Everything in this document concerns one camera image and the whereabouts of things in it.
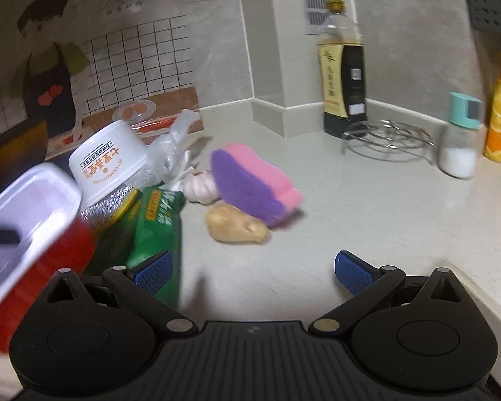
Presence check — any garlic bulb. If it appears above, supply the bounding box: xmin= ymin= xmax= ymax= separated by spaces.
xmin=183 ymin=170 xmax=221 ymax=206

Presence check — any cartoon cook wall sticker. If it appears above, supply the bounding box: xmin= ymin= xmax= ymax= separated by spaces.
xmin=0 ymin=0 xmax=198 ymax=153

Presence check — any metal wire trivet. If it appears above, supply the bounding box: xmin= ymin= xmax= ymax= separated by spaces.
xmin=341 ymin=120 xmax=435 ymax=166

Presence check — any green snack bag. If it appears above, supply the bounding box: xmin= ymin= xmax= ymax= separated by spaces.
xmin=86 ymin=186 xmax=186 ymax=309

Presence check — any pink purple sponge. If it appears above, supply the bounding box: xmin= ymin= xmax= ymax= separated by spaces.
xmin=211 ymin=143 xmax=303 ymax=227

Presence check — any dark soy sauce bottle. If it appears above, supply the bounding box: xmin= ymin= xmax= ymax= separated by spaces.
xmin=318 ymin=0 xmax=367 ymax=138

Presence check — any teal lid salt shaker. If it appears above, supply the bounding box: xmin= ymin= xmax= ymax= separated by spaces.
xmin=437 ymin=92 xmax=482 ymax=179

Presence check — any ginger root piece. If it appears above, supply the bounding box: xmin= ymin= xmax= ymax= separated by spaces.
xmin=206 ymin=203 xmax=270 ymax=244

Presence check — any silver foil cup lid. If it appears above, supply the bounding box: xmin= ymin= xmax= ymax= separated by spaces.
xmin=80 ymin=185 xmax=140 ymax=235

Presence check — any clear plastic bag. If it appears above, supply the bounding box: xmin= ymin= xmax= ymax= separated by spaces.
xmin=125 ymin=110 xmax=201 ymax=191

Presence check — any white paper noodle cup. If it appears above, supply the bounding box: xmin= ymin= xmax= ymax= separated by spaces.
xmin=68 ymin=120 xmax=147 ymax=209

